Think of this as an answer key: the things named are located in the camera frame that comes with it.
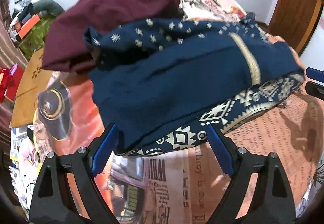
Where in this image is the navy patterned hooded garment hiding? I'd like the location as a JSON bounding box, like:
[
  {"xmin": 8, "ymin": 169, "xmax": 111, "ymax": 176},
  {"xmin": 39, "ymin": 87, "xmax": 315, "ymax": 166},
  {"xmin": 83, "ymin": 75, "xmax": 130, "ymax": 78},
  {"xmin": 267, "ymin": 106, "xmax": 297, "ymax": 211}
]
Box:
[{"xmin": 83, "ymin": 16, "xmax": 304, "ymax": 156}]

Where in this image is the brown wooden door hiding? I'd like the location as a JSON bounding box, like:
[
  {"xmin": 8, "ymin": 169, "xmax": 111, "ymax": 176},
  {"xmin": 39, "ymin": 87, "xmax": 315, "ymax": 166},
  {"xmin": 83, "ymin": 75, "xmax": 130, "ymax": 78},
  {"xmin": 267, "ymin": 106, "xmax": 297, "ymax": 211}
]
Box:
[{"xmin": 268, "ymin": 0, "xmax": 323, "ymax": 54}]

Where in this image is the brown cardboard box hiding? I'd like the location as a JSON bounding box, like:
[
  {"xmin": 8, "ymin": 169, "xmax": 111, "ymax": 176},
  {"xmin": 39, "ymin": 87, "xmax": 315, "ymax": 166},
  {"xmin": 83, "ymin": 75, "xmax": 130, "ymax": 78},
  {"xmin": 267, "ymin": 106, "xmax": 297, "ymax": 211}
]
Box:
[{"xmin": 11, "ymin": 48, "xmax": 52, "ymax": 129}]

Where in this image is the maroon garment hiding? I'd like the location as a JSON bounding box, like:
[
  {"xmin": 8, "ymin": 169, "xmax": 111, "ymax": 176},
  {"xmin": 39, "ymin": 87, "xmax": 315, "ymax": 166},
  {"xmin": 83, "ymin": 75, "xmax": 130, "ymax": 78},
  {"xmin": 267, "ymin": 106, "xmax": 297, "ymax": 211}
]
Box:
[{"xmin": 42, "ymin": 0, "xmax": 180, "ymax": 72}]

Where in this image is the red bag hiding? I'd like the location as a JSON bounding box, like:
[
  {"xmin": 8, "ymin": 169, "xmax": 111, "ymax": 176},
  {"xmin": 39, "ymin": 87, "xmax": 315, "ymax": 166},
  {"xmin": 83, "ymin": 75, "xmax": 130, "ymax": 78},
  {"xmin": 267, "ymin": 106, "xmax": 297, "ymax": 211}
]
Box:
[{"xmin": 0, "ymin": 63, "xmax": 24, "ymax": 102}]

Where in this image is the green patterned cloth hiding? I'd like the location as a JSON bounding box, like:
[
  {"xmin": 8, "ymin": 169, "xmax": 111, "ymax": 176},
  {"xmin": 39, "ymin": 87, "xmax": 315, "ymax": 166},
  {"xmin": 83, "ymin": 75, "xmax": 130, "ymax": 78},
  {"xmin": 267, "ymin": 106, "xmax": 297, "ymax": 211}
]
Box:
[{"xmin": 18, "ymin": 16, "xmax": 55, "ymax": 61}]

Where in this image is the striped curtain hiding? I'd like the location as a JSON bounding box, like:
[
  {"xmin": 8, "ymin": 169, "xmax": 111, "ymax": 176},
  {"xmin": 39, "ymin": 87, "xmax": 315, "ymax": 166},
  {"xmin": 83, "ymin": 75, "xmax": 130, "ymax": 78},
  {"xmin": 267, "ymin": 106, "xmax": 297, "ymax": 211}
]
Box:
[{"xmin": 0, "ymin": 0, "xmax": 28, "ymax": 69}]

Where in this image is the orange box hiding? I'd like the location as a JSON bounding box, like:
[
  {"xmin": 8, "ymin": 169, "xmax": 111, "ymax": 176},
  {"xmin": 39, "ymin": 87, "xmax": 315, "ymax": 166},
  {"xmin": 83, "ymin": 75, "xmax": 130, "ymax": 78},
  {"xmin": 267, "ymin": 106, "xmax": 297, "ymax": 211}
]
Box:
[{"xmin": 14, "ymin": 14, "xmax": 40, "ymax": 39}]

